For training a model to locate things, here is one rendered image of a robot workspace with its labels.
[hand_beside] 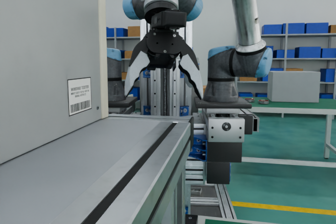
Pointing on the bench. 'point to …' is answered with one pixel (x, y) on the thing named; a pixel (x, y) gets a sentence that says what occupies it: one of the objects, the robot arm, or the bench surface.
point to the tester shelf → (99, 173)
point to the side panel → (171, 210)
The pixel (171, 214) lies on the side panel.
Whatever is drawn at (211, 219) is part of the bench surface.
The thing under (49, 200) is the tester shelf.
